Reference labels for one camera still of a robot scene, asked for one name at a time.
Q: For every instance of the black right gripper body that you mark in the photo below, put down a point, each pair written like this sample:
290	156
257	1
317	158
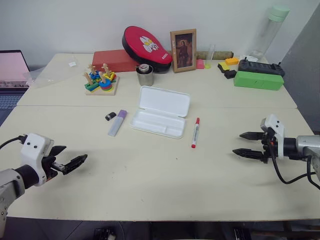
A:
268	150

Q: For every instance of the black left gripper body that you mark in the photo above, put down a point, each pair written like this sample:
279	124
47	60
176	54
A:
48	165

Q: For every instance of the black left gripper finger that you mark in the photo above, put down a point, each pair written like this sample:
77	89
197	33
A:
75	163
58	150

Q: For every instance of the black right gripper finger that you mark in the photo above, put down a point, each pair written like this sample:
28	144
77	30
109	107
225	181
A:
251	136
250	153

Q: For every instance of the red whiteboard marker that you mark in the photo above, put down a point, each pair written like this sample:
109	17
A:
195	132

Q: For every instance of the purple capped highlighter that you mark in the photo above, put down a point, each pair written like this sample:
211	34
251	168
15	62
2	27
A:
117	123

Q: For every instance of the small black cap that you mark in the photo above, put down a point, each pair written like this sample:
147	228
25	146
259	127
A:
110	116

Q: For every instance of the white plastic pencil case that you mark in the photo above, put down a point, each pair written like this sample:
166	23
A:
162	102

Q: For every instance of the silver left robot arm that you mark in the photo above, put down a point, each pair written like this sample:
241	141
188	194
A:
11	181

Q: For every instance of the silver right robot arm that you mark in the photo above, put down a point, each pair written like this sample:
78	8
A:
305	147

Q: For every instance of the red black padded case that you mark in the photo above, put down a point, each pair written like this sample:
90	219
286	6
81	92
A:
147	50

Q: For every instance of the green rectangular box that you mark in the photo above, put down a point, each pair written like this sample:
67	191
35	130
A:
257	81

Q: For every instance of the small black block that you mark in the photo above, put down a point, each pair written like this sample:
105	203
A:
230	74

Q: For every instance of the yellow black sponge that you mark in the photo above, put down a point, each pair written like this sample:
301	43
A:
223	67

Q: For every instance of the wooden shape stacking toy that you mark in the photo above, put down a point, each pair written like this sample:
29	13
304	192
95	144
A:
101	86

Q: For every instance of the orange toy brick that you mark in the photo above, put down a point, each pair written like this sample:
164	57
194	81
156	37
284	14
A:
232	61

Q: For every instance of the clear plastic bag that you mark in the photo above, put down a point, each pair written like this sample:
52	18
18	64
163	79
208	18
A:
53	72

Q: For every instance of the white crumpled paper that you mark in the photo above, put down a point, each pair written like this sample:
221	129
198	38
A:
248	58

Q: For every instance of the laptop with pink screen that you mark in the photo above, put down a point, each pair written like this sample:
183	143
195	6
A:
11	75

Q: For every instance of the clear tube yellow base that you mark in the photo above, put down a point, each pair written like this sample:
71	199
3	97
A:
209	56

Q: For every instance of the red brick block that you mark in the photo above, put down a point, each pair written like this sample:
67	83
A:
110	61

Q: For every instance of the clear bottle green lid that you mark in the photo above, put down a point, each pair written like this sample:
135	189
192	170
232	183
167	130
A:
268	35

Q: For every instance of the steel cup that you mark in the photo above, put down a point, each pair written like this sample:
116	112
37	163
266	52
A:
145	78

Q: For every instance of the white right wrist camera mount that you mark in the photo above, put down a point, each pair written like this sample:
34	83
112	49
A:
278	130

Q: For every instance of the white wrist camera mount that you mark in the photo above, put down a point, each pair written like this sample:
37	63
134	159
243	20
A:
278	130
32	147

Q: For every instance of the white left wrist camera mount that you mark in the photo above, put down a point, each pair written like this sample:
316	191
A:
32	147

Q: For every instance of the wooden picture frame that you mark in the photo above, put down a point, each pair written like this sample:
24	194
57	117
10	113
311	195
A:
183	51

